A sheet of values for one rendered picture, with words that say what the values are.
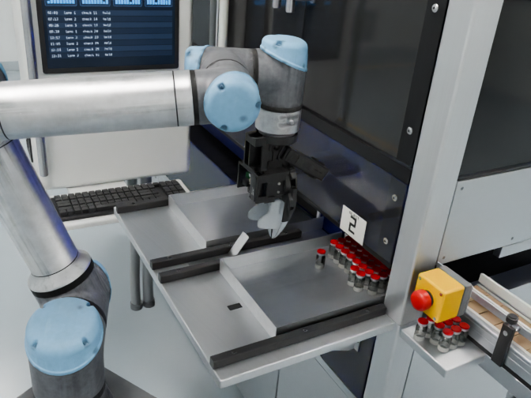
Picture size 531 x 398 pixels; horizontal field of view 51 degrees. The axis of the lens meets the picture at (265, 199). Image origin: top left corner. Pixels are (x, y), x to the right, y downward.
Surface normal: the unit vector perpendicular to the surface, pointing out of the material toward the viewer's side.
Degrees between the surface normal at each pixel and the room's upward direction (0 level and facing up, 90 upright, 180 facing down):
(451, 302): 90
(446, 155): 90
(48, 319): 8
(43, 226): 79
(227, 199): 0
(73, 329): 8
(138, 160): 90
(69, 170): 90
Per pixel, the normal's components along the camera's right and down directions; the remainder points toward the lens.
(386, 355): -0.88, 0.15
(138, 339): 0.08, -0.89
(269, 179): 0.50, 0.43
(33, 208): 0.68, 0.21
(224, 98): 0.18, 0.46
